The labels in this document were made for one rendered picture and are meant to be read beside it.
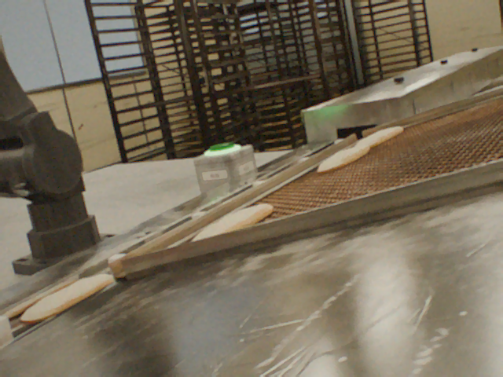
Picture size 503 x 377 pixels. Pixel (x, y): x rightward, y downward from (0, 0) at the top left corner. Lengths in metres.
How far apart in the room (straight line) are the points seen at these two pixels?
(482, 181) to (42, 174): 0.56
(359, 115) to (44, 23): 5.86
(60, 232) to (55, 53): 6.06
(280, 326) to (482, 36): 7.53
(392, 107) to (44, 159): 0.58
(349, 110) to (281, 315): 0.91
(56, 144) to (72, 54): 6.22
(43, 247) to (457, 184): 0.60
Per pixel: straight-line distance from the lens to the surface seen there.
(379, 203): 0.37
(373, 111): 1.14
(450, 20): 7.80
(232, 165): 0.98
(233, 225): 0.48
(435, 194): 0.36
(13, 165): 0.82
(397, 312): 0.22
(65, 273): 0.65
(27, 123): 0.80
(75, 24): 7.16
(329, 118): 1.17
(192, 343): 0.27
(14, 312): 0.59
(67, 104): 6.85
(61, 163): 0.82
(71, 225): 0.85
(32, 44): 6.70
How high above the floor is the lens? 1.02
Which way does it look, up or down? 11 degrees down
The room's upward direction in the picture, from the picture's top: 11 degrees counter-clockwise
